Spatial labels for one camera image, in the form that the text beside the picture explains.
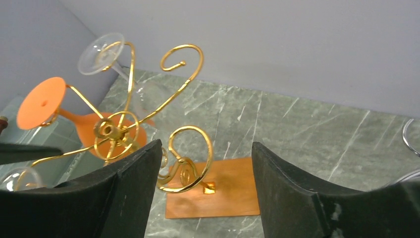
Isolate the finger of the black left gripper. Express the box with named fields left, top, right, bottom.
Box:
left=0, top=142, right=63, bottom=165

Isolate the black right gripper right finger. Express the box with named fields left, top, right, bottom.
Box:
left=252, top=142, right=420, bottom=238

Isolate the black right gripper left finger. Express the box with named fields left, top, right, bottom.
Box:
left=0, top=139, right=162, bottom=238

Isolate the clear plastic storage box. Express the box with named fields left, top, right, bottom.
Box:
left=0, top=96, right=103, bottom=187

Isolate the orange plastic goblet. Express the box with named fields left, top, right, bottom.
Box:
left=16, top=77, right=147, bottom=162

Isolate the gold wire glass rack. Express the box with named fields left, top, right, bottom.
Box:
left=14, top=41, right=262, bottom=220

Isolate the clear wine glass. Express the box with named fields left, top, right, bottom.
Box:
left=77, top=32, right=184, bottom=125

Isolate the clear pink tinted glass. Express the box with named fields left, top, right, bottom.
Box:
left=0, top=167, right=43, bottom=192

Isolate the brown bronze faucet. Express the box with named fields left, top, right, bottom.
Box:
left=0, top=116, right=8, bottom=134

